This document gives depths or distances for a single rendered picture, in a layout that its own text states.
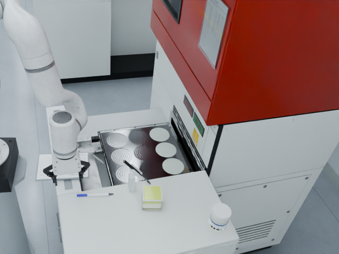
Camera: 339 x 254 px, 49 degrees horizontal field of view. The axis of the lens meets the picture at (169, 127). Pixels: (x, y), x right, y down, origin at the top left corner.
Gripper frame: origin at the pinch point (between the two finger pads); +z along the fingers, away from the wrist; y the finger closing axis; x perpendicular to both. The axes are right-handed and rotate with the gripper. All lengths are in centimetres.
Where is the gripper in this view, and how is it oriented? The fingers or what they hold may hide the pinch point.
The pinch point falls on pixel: (67, 179)
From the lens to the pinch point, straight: 149.2
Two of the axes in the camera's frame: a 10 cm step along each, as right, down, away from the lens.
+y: -9.4, 1.2, -3.1
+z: -1.2, 7.4, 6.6
